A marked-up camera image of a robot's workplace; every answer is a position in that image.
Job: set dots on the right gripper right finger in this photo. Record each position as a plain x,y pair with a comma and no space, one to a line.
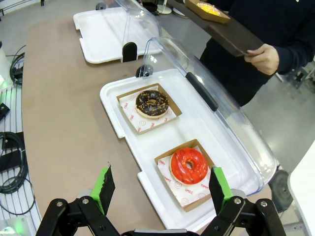
226,194

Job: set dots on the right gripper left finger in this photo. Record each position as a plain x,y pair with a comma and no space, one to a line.
97,194

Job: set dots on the dark wooden serving tray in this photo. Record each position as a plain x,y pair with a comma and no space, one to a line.
229,34

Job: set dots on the cardboard tray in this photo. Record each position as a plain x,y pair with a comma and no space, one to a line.
175,110
209,17
197,145

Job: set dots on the yellow sprinkled donut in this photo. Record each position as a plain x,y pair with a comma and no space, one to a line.
209,8

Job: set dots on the person's left forearm dark sleeve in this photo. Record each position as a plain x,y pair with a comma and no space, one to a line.
297,49

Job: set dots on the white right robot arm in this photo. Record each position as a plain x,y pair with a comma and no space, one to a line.
12,226

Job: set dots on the smiley paper under red donut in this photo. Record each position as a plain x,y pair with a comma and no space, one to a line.
187,194

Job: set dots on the red glazed donut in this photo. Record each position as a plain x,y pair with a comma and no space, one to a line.
179,167

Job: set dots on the cardboard tray under red donut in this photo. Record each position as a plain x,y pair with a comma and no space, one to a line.
197,145

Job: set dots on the smiley paper under chocolate donut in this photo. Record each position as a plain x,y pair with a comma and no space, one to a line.
145,125

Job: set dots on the cardboard tray under chocolate donut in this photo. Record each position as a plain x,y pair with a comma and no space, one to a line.
175,110

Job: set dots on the chocolate glazed donut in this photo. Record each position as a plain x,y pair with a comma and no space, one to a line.
144,100

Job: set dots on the person's dark sweater torso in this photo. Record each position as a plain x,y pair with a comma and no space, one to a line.
233,73

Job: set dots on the person's left hand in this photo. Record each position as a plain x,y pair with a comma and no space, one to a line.
267,60

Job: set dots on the black caster wheel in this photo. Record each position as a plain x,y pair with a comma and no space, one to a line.
281,190

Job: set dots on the clear dome lid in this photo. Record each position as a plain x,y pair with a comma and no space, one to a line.
140,22
233,127

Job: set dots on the white tray base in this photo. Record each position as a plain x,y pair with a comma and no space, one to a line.
101,32
152,145

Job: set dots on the white panel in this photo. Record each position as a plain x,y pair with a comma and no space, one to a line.
304,191

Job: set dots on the small black bracket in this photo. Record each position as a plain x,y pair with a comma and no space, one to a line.
3,110

